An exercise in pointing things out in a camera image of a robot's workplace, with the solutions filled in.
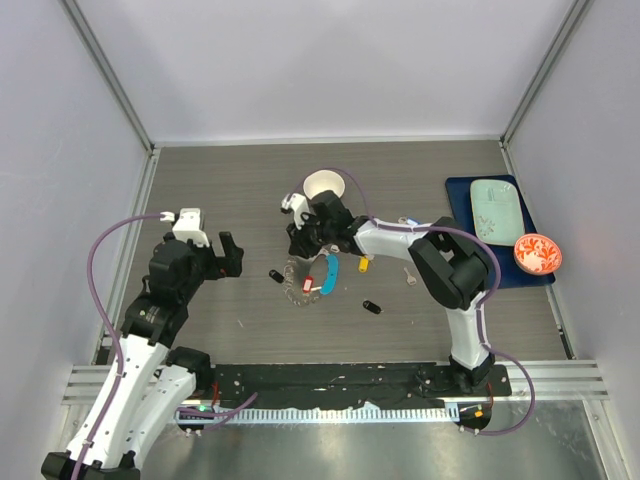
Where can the black tag key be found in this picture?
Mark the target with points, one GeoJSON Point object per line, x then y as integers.
{"type": "Point", "coordinates": [372, 307]}
{"type": "Point", "coordinates": [276, 276]}

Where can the dark blue tray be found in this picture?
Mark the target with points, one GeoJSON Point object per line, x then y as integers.
{"type": "Point", "coordinates": [458, 192]}

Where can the orange white patterned bowl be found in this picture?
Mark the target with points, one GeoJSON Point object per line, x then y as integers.
{"type": "Point", "coordinates": [537, 254]}

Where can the plain silver loose key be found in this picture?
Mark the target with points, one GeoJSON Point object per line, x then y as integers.
{"type": "Point", "coordinates": [410, 279]}

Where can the red key tag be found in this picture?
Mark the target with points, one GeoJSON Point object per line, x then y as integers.
{"type": "Point", "coordinates": [307, 284]}

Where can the yellow tag key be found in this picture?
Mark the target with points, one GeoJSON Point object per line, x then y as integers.
{"type": "Point", "coordinates": [364, 264]}

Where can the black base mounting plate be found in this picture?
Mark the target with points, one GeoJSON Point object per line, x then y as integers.
{"type": "Point", "coordinates": [340, 386]}

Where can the black tag key on organizer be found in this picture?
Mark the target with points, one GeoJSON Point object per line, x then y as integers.
{"type": "Point", "coordinates": [276, 276]}

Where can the perforated cable duct strip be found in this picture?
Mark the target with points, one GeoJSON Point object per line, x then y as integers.
{"type": "Point", "coordinates": [368, 413]}

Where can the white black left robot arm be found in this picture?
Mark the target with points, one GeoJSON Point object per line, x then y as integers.
{"type": "Point", "coordinates": [150, 377]}

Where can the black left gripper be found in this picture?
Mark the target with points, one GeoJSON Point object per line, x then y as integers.
{"type": "Point", "coordinates": [221, 267]}

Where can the pale green rectangular plate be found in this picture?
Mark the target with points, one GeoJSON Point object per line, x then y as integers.
{"type": "Point", "coordinates": [496, 211]}

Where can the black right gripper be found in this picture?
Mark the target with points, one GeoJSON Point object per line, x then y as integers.
{"type": "Point", "coordinates": [299, 244]}

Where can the blue tag key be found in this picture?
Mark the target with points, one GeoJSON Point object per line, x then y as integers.
{"type": "Point", "coordinates": [408, 221]}

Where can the aluminium frame rail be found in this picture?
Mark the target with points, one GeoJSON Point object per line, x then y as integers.
{"type": "Point", "coordinates": [99, 58]}

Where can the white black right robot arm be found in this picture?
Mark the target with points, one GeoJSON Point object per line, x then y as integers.
{"type": "Point", "coordinates": [454, 269]}

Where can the red bowl white inside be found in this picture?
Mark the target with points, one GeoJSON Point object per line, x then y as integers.
{"type": "Point", "coordinates": [321, 181]}

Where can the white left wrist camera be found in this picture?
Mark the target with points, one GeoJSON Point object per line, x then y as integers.
{"type": "Point", "coordinates": [189, 226]}

